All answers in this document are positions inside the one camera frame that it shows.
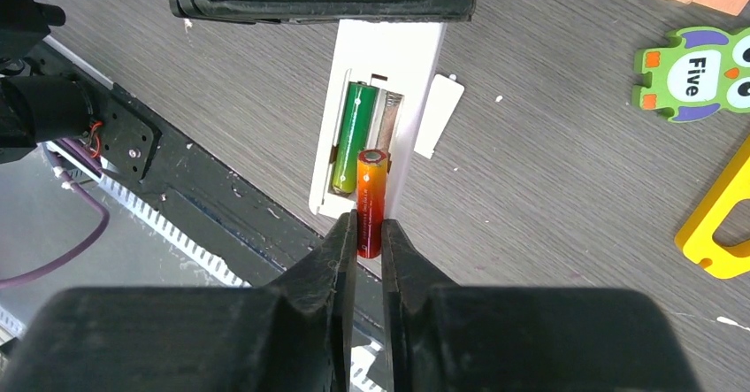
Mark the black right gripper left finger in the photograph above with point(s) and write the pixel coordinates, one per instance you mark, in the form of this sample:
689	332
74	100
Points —
292	334

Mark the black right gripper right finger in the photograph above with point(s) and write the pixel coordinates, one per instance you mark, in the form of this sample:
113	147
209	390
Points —
443	336

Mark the green battery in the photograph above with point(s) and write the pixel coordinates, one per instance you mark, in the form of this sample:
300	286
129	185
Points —
355	126

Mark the slim white remote control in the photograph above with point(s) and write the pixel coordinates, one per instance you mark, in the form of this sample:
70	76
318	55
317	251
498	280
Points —
400	61

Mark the red orange battery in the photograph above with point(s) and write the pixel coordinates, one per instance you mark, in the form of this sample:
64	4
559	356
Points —
372	165

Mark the slim white battery cover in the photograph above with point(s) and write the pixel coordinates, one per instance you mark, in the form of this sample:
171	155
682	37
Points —
443	97

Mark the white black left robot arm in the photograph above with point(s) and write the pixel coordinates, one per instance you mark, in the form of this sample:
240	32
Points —
35	109

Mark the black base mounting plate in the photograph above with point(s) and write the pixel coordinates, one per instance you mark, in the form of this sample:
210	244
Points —
195	201

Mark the yellow triangular wooden piece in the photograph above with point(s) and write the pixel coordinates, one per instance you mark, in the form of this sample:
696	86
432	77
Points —
696	237

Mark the green owl toy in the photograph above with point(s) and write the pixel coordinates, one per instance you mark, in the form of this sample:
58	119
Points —
702	71

